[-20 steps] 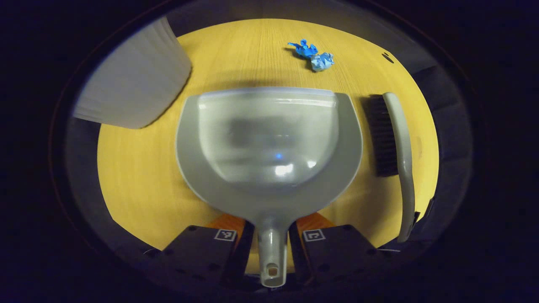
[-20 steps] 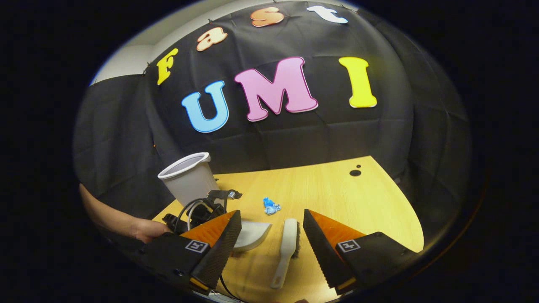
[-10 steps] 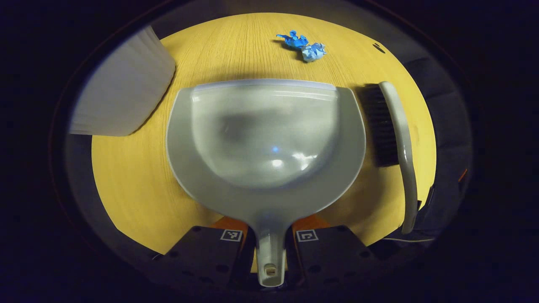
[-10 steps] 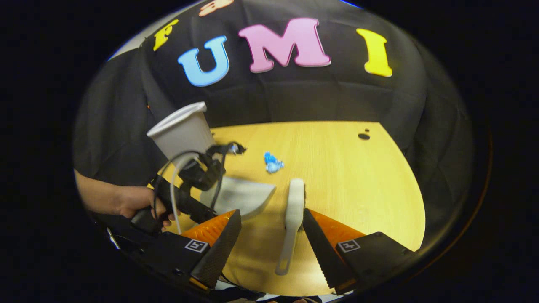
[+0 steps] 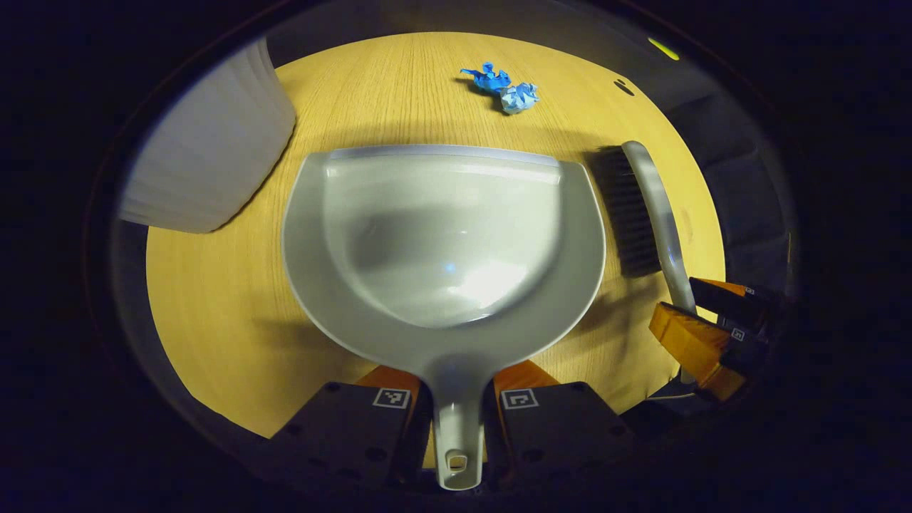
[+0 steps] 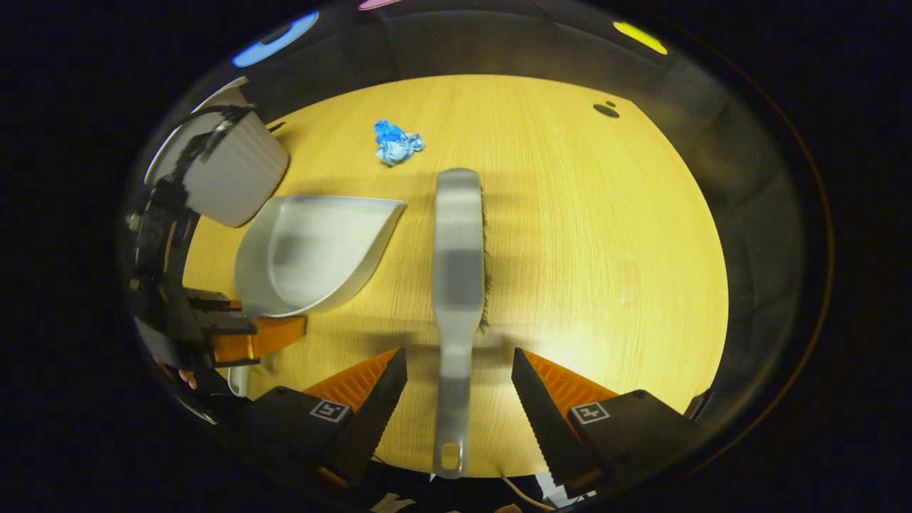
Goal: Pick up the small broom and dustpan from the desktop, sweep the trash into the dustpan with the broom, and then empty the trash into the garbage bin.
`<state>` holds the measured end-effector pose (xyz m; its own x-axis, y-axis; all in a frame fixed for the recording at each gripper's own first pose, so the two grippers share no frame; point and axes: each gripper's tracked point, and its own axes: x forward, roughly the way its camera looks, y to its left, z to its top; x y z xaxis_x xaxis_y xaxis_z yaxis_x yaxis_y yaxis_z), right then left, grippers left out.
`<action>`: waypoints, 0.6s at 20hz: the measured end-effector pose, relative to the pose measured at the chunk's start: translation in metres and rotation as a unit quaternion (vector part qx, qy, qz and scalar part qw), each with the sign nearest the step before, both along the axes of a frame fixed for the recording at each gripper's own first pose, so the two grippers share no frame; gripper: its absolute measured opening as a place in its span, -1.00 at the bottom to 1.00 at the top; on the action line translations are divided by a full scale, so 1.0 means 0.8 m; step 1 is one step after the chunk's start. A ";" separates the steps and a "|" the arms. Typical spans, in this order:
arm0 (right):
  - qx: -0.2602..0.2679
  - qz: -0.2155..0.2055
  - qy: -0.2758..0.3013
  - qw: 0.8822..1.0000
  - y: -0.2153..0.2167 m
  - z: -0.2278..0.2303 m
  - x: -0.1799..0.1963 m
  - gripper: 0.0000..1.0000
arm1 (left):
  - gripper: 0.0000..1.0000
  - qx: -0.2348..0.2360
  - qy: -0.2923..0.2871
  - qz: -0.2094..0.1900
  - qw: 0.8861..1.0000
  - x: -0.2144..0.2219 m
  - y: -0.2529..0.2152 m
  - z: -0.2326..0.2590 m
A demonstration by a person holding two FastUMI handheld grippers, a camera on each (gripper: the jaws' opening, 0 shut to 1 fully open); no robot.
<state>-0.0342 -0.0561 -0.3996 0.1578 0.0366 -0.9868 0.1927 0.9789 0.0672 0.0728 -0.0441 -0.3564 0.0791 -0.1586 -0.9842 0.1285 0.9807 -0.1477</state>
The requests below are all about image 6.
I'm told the blue paper trash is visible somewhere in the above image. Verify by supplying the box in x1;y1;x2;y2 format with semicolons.
373;120;425;167

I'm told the grey garbage bin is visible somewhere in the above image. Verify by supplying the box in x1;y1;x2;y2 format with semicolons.
146;77;291;229

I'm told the grey dustpan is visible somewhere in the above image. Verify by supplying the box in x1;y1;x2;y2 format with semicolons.
228;196;407;397

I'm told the wooden desktop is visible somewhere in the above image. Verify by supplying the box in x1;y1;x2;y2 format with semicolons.
182;75;729;478

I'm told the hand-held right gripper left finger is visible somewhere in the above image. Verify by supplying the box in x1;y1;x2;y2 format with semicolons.
242;348;408;485

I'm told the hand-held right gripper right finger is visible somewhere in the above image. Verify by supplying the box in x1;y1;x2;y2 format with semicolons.
512;348;703;492

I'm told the white cable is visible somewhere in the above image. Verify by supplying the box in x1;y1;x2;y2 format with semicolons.
499;474;556;511

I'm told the small grey broom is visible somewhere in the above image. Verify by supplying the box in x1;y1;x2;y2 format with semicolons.
431;168;492;480

